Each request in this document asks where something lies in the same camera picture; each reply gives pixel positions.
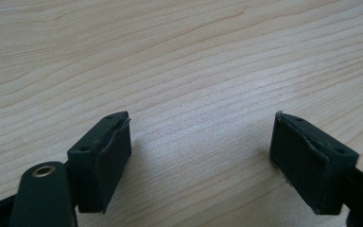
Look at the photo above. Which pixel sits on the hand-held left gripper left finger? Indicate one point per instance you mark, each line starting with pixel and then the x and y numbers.
pixel 102 164

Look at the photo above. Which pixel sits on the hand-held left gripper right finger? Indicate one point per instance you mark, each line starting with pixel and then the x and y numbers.
pixel 308 164

